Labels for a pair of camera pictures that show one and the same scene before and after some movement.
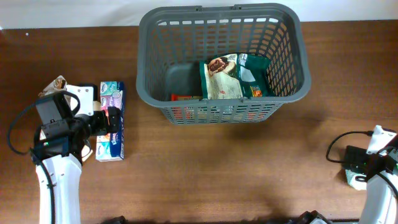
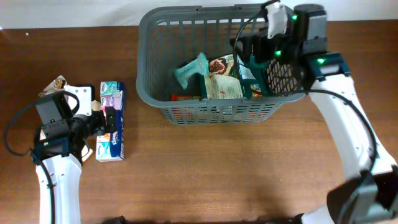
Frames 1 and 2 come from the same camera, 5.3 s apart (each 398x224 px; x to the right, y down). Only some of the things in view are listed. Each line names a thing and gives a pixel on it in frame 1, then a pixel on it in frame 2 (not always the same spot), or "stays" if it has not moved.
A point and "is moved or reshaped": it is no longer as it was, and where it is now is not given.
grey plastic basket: x=172 y=41 stays
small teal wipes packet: x=357 y=180 is moved or reshaped
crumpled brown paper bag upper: x=58 y=85 stays
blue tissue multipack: x=111 y=147 stays
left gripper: x=102 y=127 stays
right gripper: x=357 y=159 → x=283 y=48
